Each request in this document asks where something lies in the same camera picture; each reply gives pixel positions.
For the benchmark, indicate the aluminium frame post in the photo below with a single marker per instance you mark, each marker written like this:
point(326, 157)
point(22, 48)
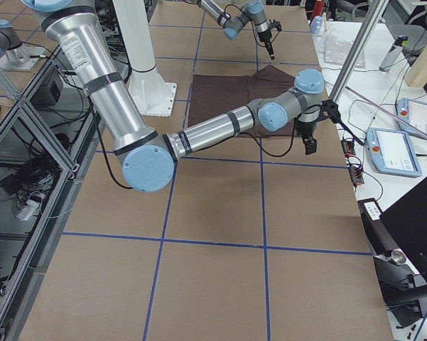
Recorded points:
point(366, 29)

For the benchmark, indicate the clear plastic bag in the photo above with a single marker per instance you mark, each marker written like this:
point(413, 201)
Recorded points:
point(336, 49)

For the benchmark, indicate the near teach pendant tablet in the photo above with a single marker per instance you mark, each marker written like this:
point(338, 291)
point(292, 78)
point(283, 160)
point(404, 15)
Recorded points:
point(391, 152)

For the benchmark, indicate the black monitor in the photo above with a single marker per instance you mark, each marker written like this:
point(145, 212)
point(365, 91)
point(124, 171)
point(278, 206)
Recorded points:
point(406, 221)

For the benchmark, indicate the far teach pendant tablet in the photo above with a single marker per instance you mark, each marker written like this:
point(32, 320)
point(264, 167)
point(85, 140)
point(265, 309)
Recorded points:
point(413, 112)

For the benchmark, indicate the small circuit board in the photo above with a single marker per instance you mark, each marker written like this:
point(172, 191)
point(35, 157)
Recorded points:
point(354, 164)

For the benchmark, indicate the teach pendant tablet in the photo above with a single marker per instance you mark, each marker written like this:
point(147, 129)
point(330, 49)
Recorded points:
point(391, 152)
point(413, 112)

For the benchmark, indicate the red cylinder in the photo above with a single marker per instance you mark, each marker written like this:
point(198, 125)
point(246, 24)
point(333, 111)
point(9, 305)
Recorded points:
point(318, 8)

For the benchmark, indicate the black power box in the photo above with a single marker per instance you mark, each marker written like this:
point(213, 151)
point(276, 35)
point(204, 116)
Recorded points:
point(371, 208)

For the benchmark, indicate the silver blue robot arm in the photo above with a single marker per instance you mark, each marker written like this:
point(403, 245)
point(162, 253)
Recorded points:
point(147, 158)
point(233, 20)

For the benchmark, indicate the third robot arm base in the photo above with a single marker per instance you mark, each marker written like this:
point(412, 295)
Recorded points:
point(15, 55)

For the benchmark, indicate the dark brown t-shirt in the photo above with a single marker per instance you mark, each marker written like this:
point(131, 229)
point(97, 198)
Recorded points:
point(213, 95)

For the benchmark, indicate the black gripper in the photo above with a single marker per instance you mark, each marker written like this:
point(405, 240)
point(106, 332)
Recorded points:
point(304, 129)
point(263, 35)

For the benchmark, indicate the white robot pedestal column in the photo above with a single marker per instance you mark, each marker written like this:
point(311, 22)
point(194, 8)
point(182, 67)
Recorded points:
point(151, 94)

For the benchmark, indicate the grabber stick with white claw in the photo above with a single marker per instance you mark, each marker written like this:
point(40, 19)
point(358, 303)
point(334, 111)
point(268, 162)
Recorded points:
point(396, 117)

